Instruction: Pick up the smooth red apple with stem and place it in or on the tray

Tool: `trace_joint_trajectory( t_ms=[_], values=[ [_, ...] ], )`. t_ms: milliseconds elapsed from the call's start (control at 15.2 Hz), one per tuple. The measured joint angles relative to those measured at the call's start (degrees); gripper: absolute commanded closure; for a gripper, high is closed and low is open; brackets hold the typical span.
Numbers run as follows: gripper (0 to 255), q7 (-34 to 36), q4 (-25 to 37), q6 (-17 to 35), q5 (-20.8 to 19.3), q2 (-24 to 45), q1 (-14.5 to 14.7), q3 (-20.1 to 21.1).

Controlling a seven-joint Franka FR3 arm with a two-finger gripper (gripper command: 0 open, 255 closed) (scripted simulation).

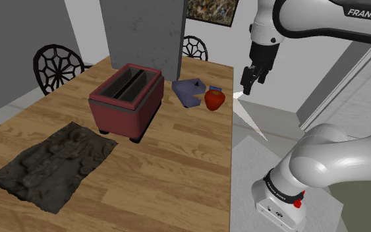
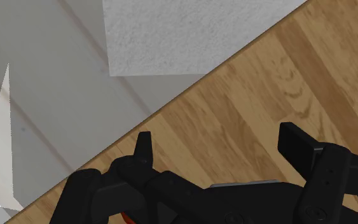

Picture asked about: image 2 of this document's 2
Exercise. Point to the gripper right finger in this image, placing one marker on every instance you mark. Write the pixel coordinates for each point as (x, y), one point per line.
(324, 176)

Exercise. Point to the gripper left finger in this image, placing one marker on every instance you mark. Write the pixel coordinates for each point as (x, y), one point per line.
(126, 186)

